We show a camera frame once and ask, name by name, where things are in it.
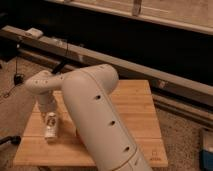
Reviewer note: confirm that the blue box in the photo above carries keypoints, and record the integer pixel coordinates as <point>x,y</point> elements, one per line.
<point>206,151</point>

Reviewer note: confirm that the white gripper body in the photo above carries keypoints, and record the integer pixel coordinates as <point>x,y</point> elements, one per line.
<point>46,102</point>

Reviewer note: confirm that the long wooden beam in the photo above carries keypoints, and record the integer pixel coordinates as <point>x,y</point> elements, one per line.
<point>193,90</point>

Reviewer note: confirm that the small white box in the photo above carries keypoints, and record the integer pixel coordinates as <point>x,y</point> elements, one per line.
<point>34,33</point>

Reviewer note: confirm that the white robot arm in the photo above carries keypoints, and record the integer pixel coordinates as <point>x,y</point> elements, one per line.
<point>85,92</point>

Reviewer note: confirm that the light wooden shelf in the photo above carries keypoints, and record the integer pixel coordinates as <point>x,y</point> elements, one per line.
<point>193,15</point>

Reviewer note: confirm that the wooden table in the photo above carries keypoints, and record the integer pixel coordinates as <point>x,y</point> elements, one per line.
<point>133,100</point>

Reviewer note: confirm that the clear plastic bottle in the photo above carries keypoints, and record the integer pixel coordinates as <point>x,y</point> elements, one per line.
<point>51,126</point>

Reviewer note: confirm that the black power adapter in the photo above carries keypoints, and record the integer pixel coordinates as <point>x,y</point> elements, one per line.
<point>18,79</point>

